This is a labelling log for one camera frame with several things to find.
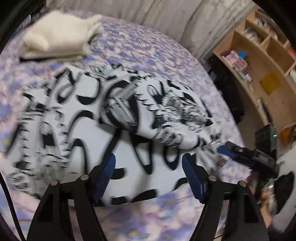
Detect black white graffiti print garment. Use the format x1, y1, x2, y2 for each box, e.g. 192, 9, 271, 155
6, 64, 224, 205

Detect person's right hand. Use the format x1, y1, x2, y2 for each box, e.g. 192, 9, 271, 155
260, 189, 276, 228

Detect yellow sticky note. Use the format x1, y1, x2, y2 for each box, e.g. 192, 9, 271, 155
259, 73, 280, 95

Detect pink boxes on shelf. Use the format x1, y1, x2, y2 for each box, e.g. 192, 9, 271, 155
221, 50, 253, 83

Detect wooden bookshelf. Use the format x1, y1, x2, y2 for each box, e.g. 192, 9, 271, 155
213, 9, 295, 131

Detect purple floral fleece bedspread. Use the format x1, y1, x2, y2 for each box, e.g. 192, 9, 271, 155
1, 16, 249, 240

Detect grey curtain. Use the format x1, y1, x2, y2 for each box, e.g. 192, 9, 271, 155
46, 0, 258, 59

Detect folded cream white garment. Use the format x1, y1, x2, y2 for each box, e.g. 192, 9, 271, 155
19, 11, 103, 60

